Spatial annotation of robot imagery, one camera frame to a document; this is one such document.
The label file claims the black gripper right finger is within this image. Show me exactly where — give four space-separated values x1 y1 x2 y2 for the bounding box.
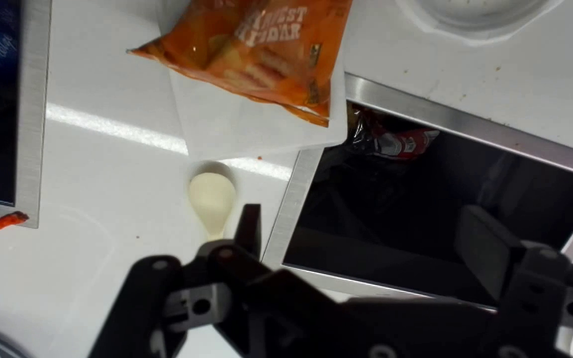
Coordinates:
454 206 573 358

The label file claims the red white crumpled wrapper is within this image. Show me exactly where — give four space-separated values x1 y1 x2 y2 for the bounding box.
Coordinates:
349 108 442 162

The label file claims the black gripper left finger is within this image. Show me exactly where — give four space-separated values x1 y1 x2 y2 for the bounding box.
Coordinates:
88 204 343 358

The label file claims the small red scrap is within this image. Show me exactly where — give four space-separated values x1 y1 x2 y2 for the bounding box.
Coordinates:
0 210 32 235

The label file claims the white plastic spoon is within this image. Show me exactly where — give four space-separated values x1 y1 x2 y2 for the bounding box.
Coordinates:
188 168 239 241

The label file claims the orange snack bag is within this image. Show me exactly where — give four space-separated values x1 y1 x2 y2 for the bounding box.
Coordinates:
130 0 355 128

